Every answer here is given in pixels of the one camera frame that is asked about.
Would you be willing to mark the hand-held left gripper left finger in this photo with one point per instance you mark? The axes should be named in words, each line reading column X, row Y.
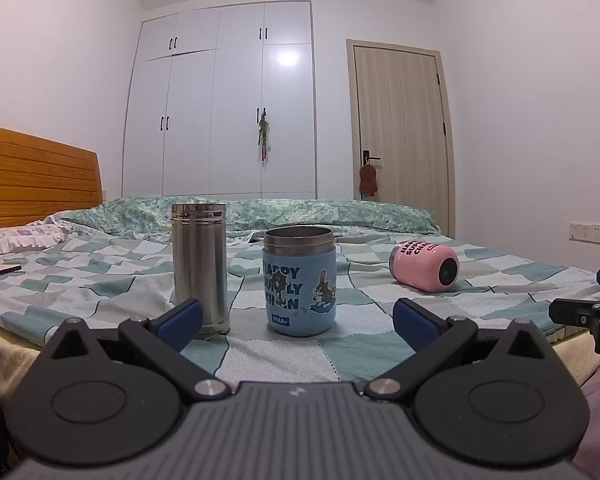
column 181, row 324

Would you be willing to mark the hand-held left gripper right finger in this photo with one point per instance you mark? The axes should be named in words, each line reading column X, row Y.
column 414, row 324

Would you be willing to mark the pink cup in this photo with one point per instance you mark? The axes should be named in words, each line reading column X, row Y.
column 422, row 267

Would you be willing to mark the tall stainless steel cup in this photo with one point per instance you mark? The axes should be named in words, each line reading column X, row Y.
column 200, row 270

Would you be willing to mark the blue cartoon print cup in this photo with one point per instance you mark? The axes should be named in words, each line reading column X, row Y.
column 300, row 290

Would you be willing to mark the checkered bed sheet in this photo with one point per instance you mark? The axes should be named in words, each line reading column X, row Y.
column 105, row 280

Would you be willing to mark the brown plush toy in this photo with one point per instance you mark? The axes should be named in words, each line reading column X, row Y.
column 368, row 180

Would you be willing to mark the green floral quilt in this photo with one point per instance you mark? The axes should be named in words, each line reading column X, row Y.
column 300, row 212

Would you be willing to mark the beige blanket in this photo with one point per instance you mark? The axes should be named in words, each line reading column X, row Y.
column 17, row 357

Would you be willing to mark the purple floral pillow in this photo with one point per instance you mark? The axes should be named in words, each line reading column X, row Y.
column 10, row 237

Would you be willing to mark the wooden headboard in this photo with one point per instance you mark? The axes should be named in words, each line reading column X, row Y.
column 35, row 180

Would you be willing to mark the green hanging ornament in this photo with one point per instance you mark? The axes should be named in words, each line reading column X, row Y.
column 263, row 135

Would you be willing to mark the white wardrobe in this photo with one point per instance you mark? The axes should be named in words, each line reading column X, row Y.
column 195, row 110

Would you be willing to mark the light wooden door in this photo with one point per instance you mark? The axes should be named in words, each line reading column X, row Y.
column 400, row 110

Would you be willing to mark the white wall socket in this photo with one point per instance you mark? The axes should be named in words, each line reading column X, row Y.
column 586, row 233

